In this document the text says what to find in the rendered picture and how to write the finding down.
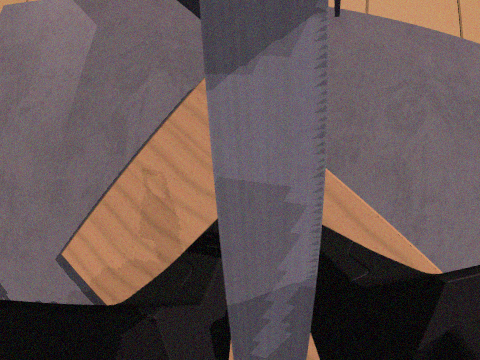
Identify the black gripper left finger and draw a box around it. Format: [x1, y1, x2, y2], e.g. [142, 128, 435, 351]
[0, 219, 232, 360]

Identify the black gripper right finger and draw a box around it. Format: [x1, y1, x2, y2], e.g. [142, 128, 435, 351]
[309, 224, 480, 360]

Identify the wooden cutting board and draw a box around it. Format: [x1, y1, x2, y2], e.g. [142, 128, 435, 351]
[61, 77, 443, 305]

